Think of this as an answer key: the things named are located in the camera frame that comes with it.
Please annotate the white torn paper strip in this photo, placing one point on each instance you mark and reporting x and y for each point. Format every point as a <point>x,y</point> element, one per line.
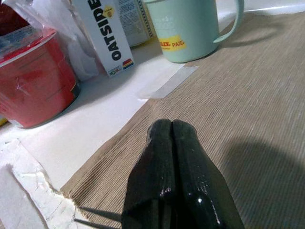
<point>31,186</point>

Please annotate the mint green mug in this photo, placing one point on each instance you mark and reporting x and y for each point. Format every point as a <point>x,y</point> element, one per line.
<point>186,23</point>

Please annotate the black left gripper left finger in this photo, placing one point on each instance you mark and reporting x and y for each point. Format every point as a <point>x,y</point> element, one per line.
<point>155,171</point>

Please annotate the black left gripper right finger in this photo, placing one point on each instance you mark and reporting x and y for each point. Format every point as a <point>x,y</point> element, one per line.
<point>202,190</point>

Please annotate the beige woven cloth mat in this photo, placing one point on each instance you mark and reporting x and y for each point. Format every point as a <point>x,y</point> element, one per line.
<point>238,119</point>

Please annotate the short clear tape strip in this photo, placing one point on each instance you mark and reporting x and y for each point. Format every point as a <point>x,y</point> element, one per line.
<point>169,81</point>

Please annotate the clear white plastic bag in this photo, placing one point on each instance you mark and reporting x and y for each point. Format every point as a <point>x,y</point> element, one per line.
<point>81,55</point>

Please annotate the cream cracker box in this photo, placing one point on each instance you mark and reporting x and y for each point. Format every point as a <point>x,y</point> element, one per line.
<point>133,21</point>

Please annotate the white Oatside carton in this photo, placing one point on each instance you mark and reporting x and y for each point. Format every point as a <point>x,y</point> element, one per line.
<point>104,35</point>

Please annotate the red instant noodle cup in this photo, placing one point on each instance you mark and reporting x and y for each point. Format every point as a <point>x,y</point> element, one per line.
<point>35,90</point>

